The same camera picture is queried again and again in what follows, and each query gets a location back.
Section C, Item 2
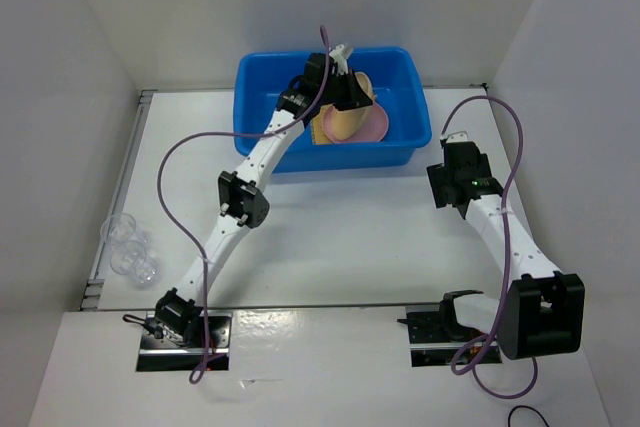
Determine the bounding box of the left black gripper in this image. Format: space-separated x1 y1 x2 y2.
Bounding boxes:
318 68 372 112

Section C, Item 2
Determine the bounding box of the orange plastic plate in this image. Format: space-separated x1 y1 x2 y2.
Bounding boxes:
323 72 376 143

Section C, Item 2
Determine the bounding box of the pink plastic plate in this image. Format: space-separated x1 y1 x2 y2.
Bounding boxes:
322 103 389 144

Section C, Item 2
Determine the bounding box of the bamboo woven mat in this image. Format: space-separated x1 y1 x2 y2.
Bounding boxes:
309 116 332 146

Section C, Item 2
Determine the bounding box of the clear plastic cup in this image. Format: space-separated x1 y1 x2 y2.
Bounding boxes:
100 212 147 246
110 240 157 285

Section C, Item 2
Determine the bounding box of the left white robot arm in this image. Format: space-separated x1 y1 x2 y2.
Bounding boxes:
155 44 373 349

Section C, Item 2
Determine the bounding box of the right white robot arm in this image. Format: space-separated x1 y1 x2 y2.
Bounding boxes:
427 139 585 360

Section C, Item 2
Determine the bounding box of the blue plastic bin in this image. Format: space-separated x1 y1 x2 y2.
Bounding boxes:
233 47 432 173

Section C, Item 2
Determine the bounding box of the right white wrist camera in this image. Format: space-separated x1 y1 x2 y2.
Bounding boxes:
439 131 469 147

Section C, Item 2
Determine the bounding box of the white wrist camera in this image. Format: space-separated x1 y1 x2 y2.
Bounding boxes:
439 131 469 147
329 43 353 75

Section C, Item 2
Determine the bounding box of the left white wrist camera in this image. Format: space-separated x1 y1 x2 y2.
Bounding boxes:
329 43 353 75

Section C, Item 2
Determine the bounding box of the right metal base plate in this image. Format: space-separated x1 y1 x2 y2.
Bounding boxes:
397 303 480 367

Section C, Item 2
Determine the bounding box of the metal base plate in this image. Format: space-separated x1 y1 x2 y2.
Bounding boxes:
136 312 232 373
397 303 480 367

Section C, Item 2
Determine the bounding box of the black cable on floor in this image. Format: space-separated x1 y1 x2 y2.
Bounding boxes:
507 405 551 427

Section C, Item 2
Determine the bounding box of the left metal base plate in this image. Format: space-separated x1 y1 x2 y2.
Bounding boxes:
136 312 232 373

